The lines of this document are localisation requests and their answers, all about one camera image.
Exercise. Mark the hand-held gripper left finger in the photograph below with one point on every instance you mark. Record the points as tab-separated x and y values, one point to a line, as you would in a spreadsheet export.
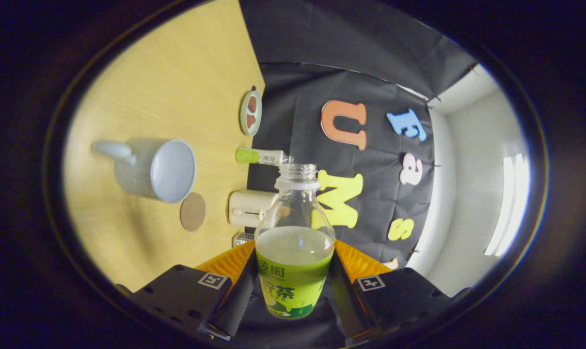
238	298

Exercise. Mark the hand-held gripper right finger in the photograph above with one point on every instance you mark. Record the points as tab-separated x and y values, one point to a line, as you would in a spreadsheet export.
345	300

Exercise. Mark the clear bottle of green juice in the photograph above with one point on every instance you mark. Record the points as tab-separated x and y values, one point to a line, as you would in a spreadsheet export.
295	276

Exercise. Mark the round brown coaster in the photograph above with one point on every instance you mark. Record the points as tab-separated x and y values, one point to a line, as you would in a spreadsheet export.
193	212

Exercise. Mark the tall white green bottle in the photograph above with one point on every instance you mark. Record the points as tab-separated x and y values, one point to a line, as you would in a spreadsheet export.
256	156

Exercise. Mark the cream toaster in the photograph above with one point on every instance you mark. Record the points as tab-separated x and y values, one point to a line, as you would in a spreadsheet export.
246	208

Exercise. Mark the wooden table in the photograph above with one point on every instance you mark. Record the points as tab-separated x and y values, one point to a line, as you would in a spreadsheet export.
128	232

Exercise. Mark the reddish brown meat piece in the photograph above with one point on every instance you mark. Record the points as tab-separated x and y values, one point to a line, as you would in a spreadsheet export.
250	121
252	103

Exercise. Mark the pale green plate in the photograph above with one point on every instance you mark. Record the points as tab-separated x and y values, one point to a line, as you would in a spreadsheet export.
243	114

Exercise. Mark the ceiling light panel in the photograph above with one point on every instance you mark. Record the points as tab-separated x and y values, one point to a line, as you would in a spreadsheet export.
513	203

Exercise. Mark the black backdrop cloth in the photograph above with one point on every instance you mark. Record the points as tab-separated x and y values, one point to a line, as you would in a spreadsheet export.
370	63

